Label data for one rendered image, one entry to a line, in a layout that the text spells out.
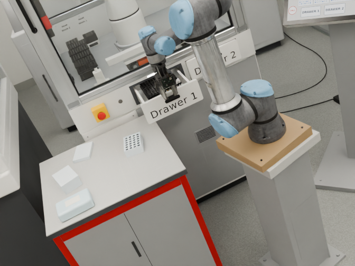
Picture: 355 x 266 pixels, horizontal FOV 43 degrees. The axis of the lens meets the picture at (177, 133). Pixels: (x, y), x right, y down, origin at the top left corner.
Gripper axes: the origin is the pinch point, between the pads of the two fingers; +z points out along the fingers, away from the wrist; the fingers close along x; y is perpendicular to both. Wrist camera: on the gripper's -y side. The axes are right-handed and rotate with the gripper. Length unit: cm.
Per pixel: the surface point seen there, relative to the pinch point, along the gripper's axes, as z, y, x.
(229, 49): 0.8, -22.9, 40.7
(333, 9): -10, 8, 83
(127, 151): 11.2, 8.8, -28.7
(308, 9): -11, -1, 76
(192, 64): 0.0, -22.9, 19.6
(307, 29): 89, -181, 172
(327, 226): 90, 32, 48
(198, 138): 43, -24, 10
